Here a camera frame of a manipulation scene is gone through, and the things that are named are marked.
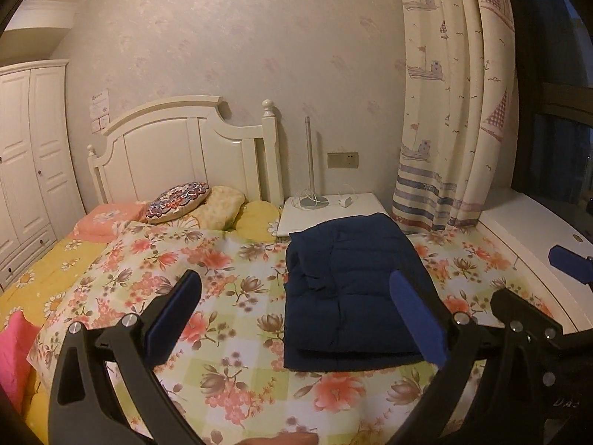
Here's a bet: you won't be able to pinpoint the pale yellow pillow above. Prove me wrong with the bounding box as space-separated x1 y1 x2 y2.
190 186 245 230

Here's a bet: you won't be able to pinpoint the white bedside table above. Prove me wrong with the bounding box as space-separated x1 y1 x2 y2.
276 193 387 237

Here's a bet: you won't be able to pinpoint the floral quilt bedspread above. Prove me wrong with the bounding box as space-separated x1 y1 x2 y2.
27 219 557 445

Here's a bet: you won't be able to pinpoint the person's thumb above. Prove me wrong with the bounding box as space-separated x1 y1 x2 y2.
237 432 319 445

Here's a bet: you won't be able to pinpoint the yellow daisy bed sheet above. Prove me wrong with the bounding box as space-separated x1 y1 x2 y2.
1 238 106 444

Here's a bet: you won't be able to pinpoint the white window sill ledge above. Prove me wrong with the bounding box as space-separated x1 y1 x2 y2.
477 188 592 333

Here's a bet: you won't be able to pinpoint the grey wall socket plate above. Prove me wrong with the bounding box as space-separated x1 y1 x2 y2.
327 152 359 169

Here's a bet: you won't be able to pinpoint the paper notes on wall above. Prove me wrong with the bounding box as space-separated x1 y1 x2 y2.
89 89 110 134

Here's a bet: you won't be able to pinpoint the bright pink cloth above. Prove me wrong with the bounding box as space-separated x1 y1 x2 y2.
0 310 39 413

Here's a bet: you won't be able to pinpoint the pink pillow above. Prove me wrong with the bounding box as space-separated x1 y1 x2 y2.
69 202 146 243

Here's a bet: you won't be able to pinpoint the round embroidered cushion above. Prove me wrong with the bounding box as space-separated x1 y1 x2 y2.
145 182 211 224

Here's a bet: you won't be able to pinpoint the white wardrobe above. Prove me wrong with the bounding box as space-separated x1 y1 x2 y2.
0 59 86 290

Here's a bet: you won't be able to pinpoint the white desk lamp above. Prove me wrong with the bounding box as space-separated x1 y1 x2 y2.
294 116 329 211

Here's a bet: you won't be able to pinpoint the white charger with cable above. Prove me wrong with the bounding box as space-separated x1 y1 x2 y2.
337 184 357 209

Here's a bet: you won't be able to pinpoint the white wooden headboard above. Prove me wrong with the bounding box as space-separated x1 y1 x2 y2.
87 95 284 206

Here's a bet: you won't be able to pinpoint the sailboat patterned curtain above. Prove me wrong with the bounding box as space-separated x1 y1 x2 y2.
391 0 516 233

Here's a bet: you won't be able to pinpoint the navy blue puffer jacket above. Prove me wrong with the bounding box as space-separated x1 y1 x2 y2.
284 213 436 373

